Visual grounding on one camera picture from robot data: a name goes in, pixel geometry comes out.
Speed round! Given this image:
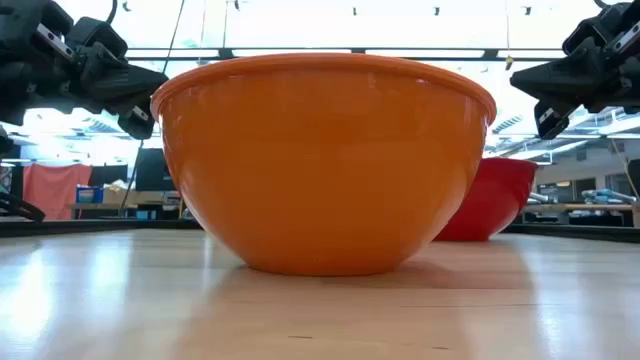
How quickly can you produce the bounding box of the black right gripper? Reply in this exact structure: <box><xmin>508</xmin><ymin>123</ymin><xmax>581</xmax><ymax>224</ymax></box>
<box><xmin>509</xmin><ymin>22</ymin><xmax>640</xmax><ymax>141</ymax></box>

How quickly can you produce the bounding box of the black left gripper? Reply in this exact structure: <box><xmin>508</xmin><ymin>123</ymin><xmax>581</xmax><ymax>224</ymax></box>
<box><xmin>0</xmin><ymin>0</ymin><xmax>169</xmax><ymax>142</ymax></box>

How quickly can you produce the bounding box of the red plastic bowl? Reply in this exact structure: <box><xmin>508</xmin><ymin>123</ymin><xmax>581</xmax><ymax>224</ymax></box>
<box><xmin>433</xmin><ymin>157</ymin><xmax>539</xmax><ymax>243</ymax></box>

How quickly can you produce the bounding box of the large orange plastic bowl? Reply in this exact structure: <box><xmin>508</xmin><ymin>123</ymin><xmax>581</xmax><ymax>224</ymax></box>
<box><xmin>150</xmin><ymin>52</ymin><xmax>498</xmax><ymax>277</ymax></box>

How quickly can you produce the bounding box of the black diagonal pole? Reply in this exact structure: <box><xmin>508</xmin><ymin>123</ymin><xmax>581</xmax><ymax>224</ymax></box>
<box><xmin>118</xmin><ymin>138</ymin><xmax>146</xmax><ymax>212</ymax></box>

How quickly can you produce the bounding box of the large black monitor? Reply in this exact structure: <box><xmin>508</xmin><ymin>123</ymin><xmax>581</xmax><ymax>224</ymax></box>
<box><xmin>135</xmin><ymin>147</ymin><xmax>176</xmax><ymax>193</ymax></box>

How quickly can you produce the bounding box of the small dark monitor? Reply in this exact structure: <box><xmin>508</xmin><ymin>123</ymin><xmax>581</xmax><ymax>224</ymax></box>
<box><xmin>89</xmin><ymin>164</ymin><xmax>129</xmax><ymax>189</ymax></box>

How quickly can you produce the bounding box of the brown cardboard box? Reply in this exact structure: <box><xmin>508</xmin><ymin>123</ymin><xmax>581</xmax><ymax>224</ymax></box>
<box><xmin>102</xmin><ymin>185</ymin><xmax>177</xmax><ymax>206</ymax></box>

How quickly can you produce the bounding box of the blue storage box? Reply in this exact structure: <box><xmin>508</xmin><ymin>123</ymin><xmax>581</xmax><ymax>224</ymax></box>
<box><xmin>75</xmin><ymin>186</ymin><xmax>105</xmax><ymax>205</ymax></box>

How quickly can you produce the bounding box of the wooden background workbench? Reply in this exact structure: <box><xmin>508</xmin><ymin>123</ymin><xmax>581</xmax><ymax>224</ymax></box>
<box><xmin>68</xmin><ymin>201</ymin><xmax>184</xmax><ymax>221</ymax></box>

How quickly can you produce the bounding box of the pink hanging cloth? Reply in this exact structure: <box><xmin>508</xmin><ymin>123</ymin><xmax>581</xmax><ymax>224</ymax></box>
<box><xmin>22</xmin><ymin>163</ymin><xmax>93</xmax><ymax>222</ymax></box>

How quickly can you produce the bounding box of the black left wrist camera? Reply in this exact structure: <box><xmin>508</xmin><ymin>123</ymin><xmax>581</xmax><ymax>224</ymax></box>
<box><xmin>65</xmin><ymin>16</ymin><xmax>129</xmax><ymax>59</ymax></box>

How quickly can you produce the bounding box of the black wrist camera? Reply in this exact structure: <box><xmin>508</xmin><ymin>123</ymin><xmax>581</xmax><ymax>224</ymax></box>
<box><xmin>562</xmin><ymin>1</ymin><xmax>632</xmax><ymax>56</ymax></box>
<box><xmin>65</xmin><ymin>16</ymin><xmax>129</xmax><ymax>59</ymax></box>

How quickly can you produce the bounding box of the overhead light bar frame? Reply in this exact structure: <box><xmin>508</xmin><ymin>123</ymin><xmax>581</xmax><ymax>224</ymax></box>
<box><xmin>124</xmin><ymin>47</ymin><xmax>567</xmax><ymax>62</ymax></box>

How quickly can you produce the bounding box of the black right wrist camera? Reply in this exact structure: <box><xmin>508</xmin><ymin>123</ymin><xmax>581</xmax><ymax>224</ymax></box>
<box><xmin>562</xmin><ymin>1</ymin><xmax>632</xmax><ymax>56</ymax></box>

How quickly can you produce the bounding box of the thin yellow cable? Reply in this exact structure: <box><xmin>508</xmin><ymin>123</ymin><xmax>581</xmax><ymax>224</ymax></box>
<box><xmin>610</xmin><ymin>139</ymin><xmax>640</xmax><ymax>200</ymax></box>

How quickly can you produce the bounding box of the black table border rail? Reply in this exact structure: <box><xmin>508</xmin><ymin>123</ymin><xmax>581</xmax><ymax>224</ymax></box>
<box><xmin>0</xmin><ymin>217</ymin><xmax>640</xmax><ymax>245</ymax></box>

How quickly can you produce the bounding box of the dark curved cable sleeve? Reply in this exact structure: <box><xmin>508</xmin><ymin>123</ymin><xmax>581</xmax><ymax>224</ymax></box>
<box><xmin>0</xmin><ymin>191</ymin><xmax>47</xmax><ymax>223</ymax></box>

